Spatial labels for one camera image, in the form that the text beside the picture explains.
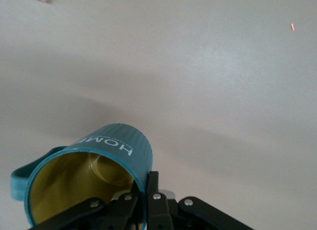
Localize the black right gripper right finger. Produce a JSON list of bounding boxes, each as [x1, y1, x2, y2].
[[145, 171, 256, 230]]

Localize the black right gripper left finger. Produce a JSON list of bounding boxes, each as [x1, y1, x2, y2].
[[27, 181, 140, 230]]

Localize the teal ribbed mug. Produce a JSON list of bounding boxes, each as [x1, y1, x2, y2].
[[10, 122, 154, 230]]

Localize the brown table cover sheet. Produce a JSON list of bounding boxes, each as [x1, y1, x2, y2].
[[0, 0, 317, 230]]

